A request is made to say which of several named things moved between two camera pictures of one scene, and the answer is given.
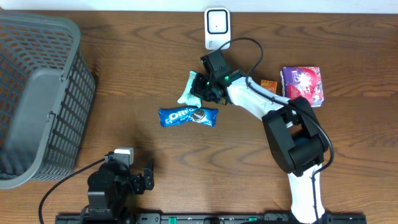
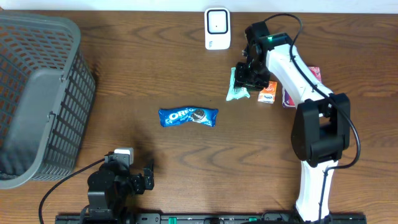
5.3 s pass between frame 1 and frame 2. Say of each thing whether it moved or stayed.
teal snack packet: moved
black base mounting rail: stayed
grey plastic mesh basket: stayed
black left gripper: stayed
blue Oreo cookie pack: stayed
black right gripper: moved
